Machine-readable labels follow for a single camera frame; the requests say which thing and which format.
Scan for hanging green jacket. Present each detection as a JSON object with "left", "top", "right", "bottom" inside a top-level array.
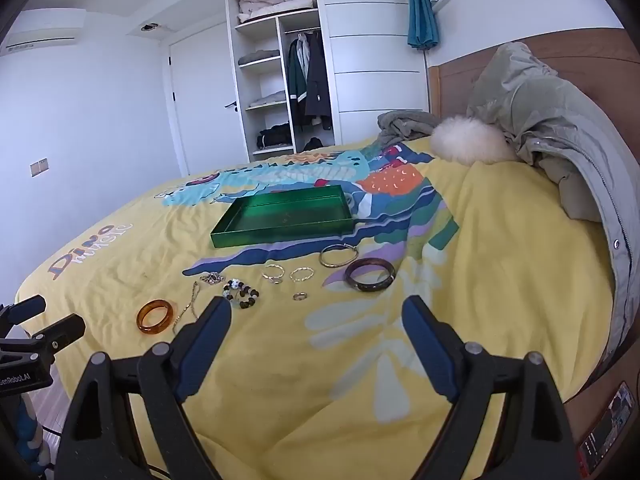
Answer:
[{"left": 285, "top": 32, "right": 311, "bottom": 132}]

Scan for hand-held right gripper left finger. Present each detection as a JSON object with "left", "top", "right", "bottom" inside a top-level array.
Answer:
[{"left": 52, "top": 295, "right": 233, "bottom": 480}]

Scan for folded light clothes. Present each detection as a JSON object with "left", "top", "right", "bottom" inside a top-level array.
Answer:
[{"left": 248, "top": 91, "right": 287, "bottom": 109}]

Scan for grey padded jacket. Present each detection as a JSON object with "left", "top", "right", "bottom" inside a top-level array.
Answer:
[{"left": 465, "top": 41, "right": 640, "bottom": 378}]

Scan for colourful printed box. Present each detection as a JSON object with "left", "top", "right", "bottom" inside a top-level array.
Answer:
[{"left": 576, "top": 381, "right": 637, "bottom": 477}]

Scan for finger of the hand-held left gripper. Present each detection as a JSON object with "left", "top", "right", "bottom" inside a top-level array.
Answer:
[
  {"left": 0, "top": 295, "right": 47, "bottom": 338},
  {"left": 0, "top": 313, "right": 87, "bottom": 361}
]

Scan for hanging dark grey jacket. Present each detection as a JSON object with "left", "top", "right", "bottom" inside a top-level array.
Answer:
[{"left": 302, "top": 30, "right": 334, "bottom": 132}]

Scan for green tray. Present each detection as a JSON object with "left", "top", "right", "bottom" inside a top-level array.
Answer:
[{"left": 210, "top": 184, "right": 355, "bottom": 249}]

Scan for grey crumpled cloth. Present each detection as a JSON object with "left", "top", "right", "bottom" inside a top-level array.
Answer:
[{"left": 377, "top": 110, "right": 442, "bottom": 149}]

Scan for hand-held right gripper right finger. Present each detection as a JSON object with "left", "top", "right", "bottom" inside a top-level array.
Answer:
[{"left": 401, "top": 295, "right": 586, "bottom": 480}]

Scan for dark brown bangle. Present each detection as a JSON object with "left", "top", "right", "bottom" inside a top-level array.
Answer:
[{"left": 344, "top": 257, "right": 397, "bottom": 293}]

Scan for silver chain necklace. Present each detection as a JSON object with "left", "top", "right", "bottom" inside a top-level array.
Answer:
[{"left": 172, "top": 281, "right": 201, "bottom": 336}]

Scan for teal towel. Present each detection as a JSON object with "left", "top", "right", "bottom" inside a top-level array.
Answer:
[{"left": 405, "top": 0, "right": 441, "bottom": 51}]

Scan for beaded bracelet with white charm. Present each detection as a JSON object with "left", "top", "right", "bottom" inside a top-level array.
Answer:
[{"left": 222, "top": 276, "right": 261, "bottom": 310}]

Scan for wide silver bangle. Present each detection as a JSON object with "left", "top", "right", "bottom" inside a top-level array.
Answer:
[{"left": 319, "top": 243, "right": 360, "bottom": 269}]

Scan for white door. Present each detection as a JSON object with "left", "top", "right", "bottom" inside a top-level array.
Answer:
[{"left": 167, "top": 25, "right": 247, "bottom": 177}]

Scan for wooden headboard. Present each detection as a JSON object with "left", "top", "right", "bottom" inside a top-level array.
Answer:
[{"left": 427, "top": 34, "right": 640, "bottom": 126}]

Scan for white wardrobe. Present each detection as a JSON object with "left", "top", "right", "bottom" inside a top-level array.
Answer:
[{"left": 225, "top": 0, "right": 432, "bottom": 164}]

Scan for amber bangle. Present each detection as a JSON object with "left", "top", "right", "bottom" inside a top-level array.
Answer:
[{"left": 136, "top": 299, "right": 174, "bottom": 335}]

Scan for folded grey clothes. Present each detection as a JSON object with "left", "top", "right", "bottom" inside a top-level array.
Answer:
[{"left": 238, "top": 50, "right": 281, "bottom": 66}]

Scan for white fur trim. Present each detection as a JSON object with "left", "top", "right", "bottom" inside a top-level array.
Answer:
[{"left": 431, "top": 115, "right": 517, "bottom": 165}]

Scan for white air conditioner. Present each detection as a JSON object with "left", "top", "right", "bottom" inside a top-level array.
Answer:
[{"left": 0, "top": 8, "right": 82, "bottom": 54}]

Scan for black bag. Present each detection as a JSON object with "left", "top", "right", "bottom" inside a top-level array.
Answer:
[{"left": 256, "top": 123, "right": 294, "bottom": 150}]

